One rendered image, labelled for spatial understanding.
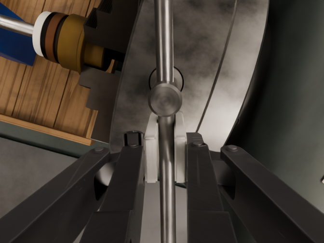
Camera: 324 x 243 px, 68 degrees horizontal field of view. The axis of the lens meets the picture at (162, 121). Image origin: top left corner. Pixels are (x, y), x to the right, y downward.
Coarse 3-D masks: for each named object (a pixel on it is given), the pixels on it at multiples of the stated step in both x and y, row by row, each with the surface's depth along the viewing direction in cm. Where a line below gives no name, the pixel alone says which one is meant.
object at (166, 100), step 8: (176, 80) 20; (152, 88) 15; (160, 88) 15; (168, 88) 15; (176, 88) 15; (152, 96) 15; (160, 96) 15; (168, 96) 15; (176, 96) 15; (152, 104) 15; (160, 104) 15; (168, 104) 15; (176, 104) 15; (160, 112) 15; (168, 112) 15; (176, 112) 15
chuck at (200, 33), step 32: (192, 0) 23; (224, 0) 24; (192, 32) 23; (224, 32) 23; (128, 64) 23; (192, 64) 23; (128, 96) 24; (192, 96) 24; (128, 128) 26; (192, 128) 25
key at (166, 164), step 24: (168, 0) 15; (168, 24) 15; (168, 48) 16; (168, 72) 16; (168, 120) 17; (168, 144) 18; (168, 168) 18; (168, 192) 18; (168, 216) 18; (168, 240) 18
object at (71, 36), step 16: (48, 16) 34; (64, 16) 35; (80, 16) 35; (48, 32) 34; (64, 32) 33; (80, 32) 34; (48, 48) 35; (64, 48) 34; (80, 48) 33; (96, 48) 35; (64, 64) 36; (80, 64) 35; (96, 64) 36
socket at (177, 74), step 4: (176, 68) 23; (152, 72) 23; (176, 72) 23; (152, 76) 23; (156, 76) 23; (176, 76) 23; (180, 76) 23; (152, 80) 23; (180, 80) 23; (152, 84) 23; (180, 84) 23; (180, 88) 23
